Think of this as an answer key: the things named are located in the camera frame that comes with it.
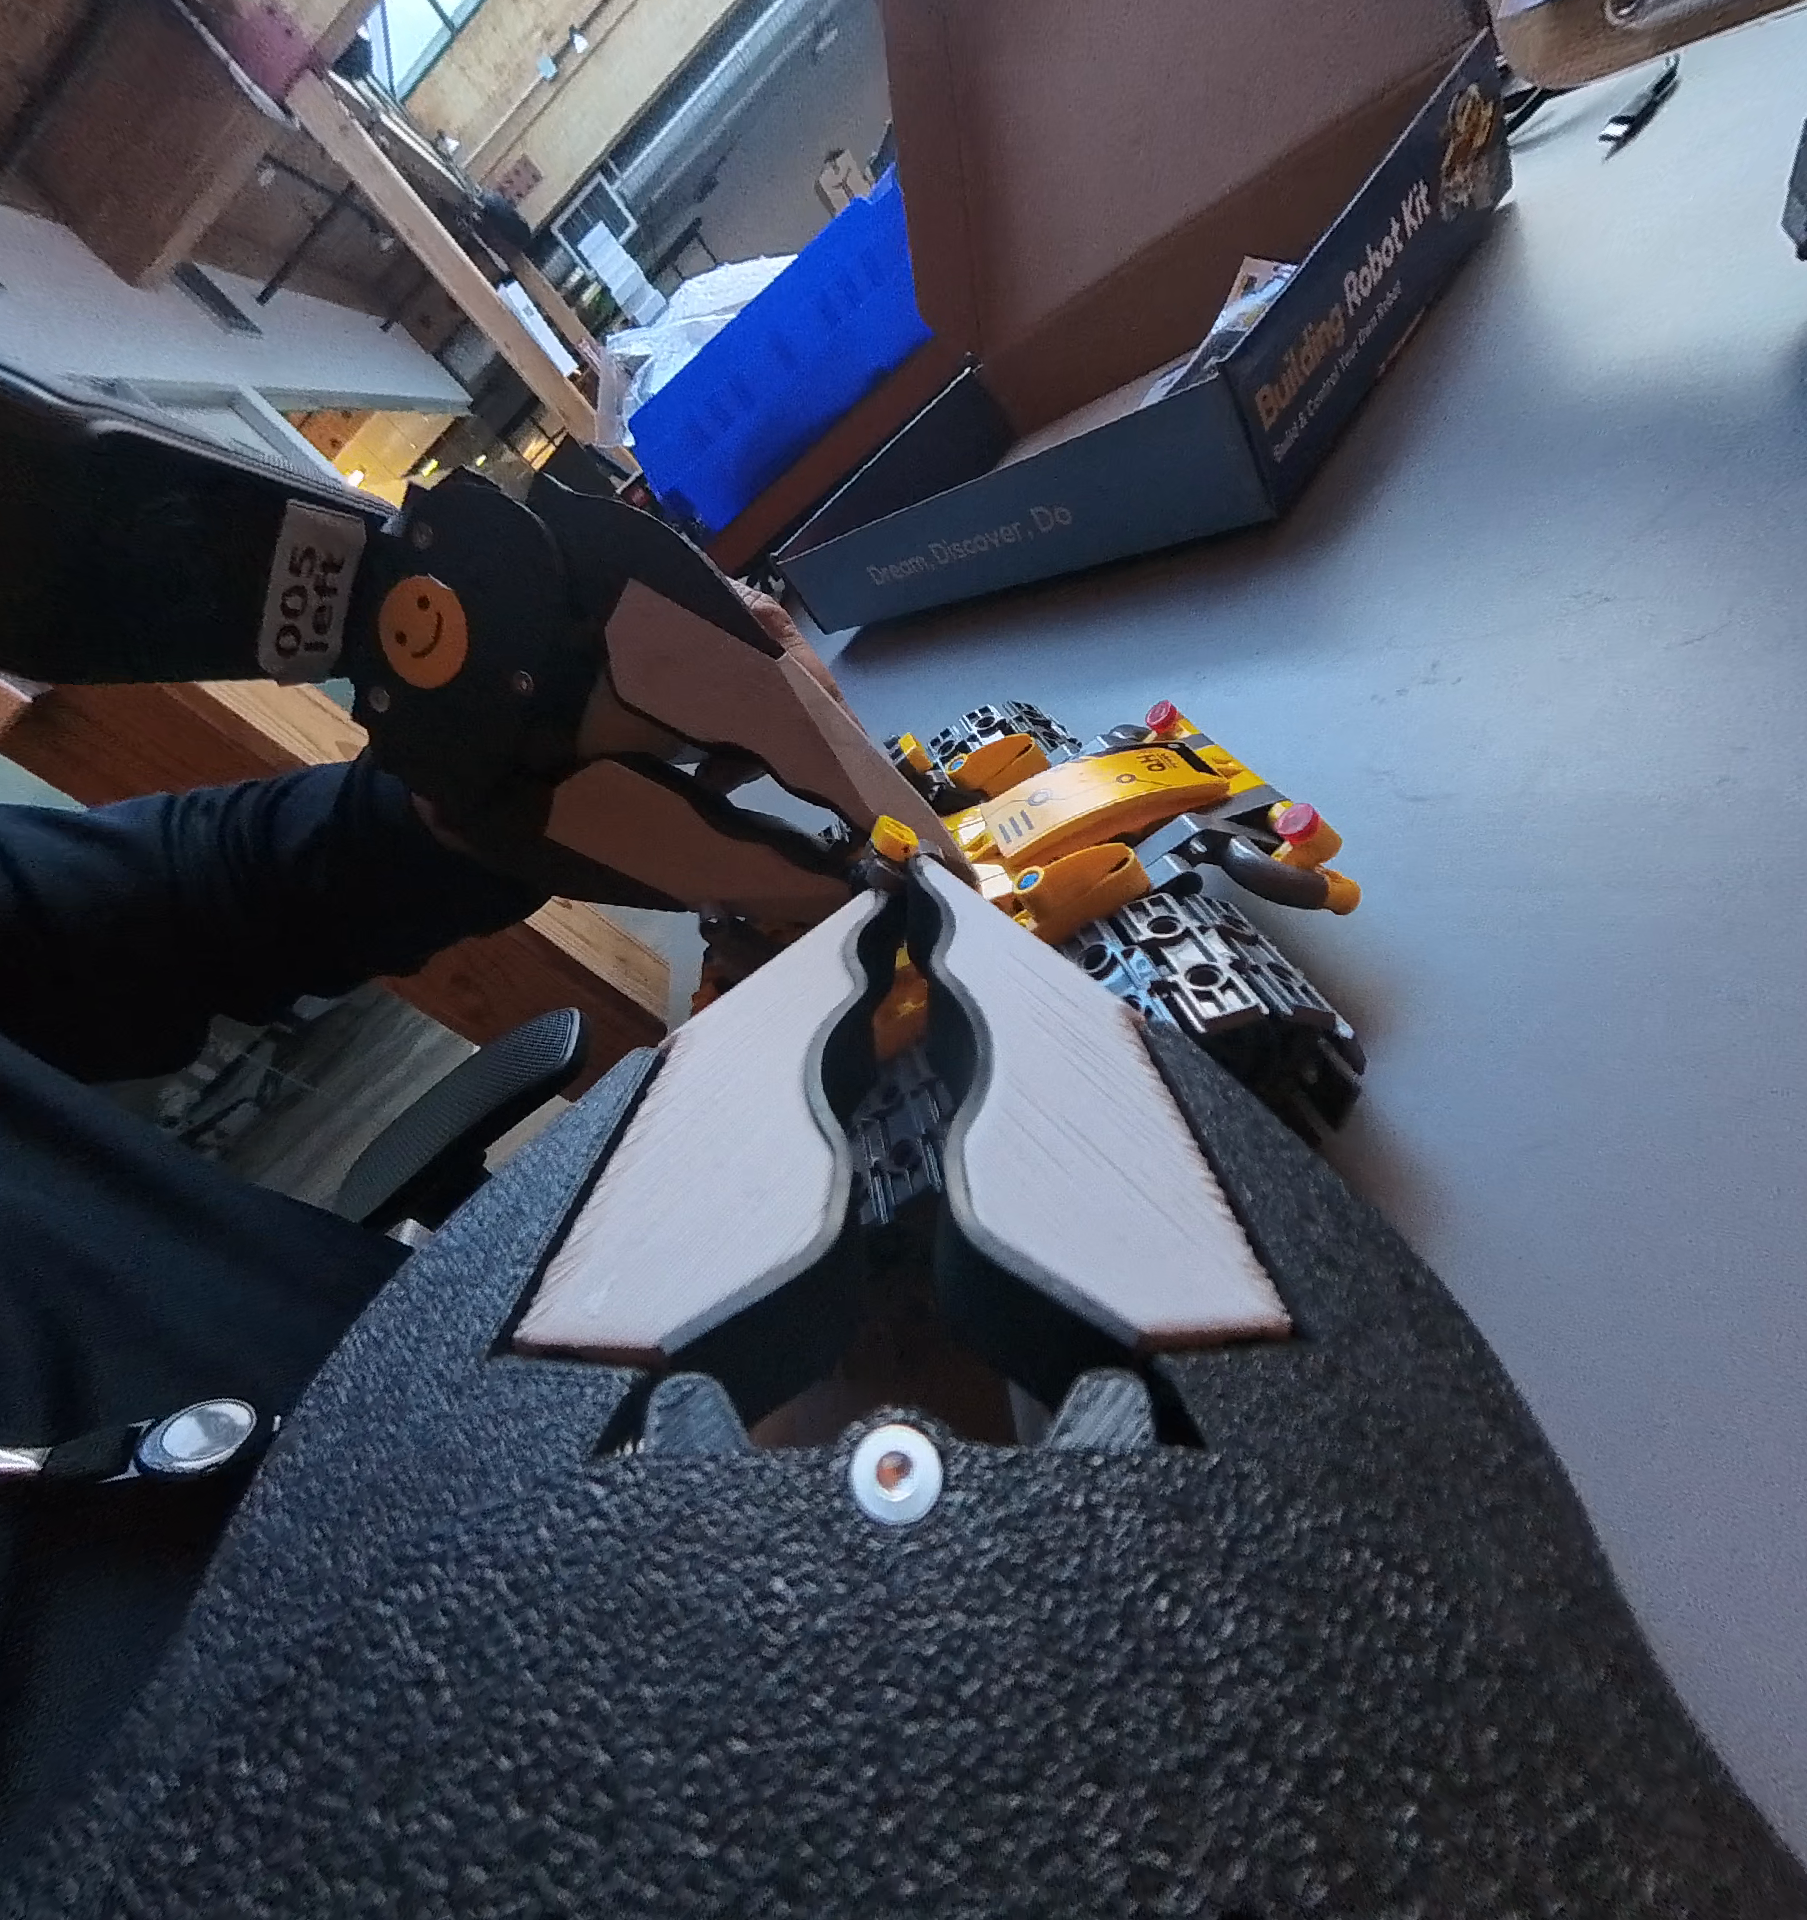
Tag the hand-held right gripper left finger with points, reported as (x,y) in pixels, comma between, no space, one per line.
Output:
(693,1186)

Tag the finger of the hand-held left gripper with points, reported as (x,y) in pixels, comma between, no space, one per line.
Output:
(664,842)
(723,689)

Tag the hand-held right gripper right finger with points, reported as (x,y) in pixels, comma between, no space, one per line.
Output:
(1113,1186)

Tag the yellow toy tracked robot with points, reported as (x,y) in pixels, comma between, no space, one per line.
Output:
(1097,794)

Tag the person's left forearm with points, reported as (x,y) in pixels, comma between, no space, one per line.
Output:
(168,916)

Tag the grey desk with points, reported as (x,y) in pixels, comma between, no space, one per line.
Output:
(1594,750)

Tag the black office chair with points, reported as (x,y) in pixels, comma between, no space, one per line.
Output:
(485,1095)

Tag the blue plastic bin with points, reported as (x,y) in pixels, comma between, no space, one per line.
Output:
(784,376)

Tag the white plastic bag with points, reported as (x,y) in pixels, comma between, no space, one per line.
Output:
(708,301)

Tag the dark blue cardboard kit box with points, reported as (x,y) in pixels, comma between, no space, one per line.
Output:
(1067,496)

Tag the bag of toy parts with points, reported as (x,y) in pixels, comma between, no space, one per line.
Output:
(1250,301)

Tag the round wooden object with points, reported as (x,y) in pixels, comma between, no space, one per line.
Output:
(1594,44)

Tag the slim black white object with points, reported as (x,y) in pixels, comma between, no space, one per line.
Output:
(1641,107)

